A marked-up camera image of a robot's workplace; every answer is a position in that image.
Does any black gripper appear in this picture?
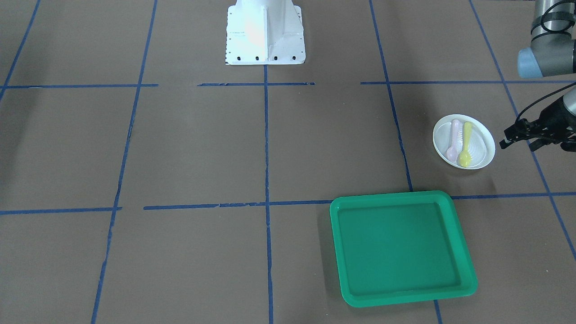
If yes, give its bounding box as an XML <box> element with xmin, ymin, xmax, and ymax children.
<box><xmin>499</xmin><ymin>97</ymin><xmax>576</xmax><ymax>152</ymax></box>

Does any white round plate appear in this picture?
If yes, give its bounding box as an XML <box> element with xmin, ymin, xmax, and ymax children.
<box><xmin>432</xmin><ymin>113</ymin><xmax>495</xmax><ymax>170</ymax></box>

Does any yellow plastic spoon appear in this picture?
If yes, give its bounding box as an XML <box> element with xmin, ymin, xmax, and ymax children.
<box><xmin>457</xmin><ymin>121</ymin><xmax>473</xmax><ymax>168</ymax></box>

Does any pink plastic spoon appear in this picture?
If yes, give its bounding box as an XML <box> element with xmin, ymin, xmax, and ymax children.
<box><xmin>445</xmin><ymin>119</ymin><xmax>462</xmax><ymax>163</ymax></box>

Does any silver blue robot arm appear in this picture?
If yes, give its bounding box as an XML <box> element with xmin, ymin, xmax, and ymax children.
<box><xmin>499</xmin><ymin>0</ymin><xmax>576</xmax><ymax>152</ymax></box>

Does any green plastic tray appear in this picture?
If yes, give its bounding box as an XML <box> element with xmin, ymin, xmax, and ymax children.
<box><xmin>329</xmin><ymin>190</ymin><xmax>478</xmax><ymax>308</ymax></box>

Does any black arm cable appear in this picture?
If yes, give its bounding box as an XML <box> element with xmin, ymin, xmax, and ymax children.
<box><xmin>516</xmin><ymin>85</ymin><xmax>576</xmax><ymax>124</ymax></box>

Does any white pedestal column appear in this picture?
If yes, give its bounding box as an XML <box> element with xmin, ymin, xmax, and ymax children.
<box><xmin>225</xmin><ymin>0</ymin><xmax>306</xmax><ymax>65</ymax></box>

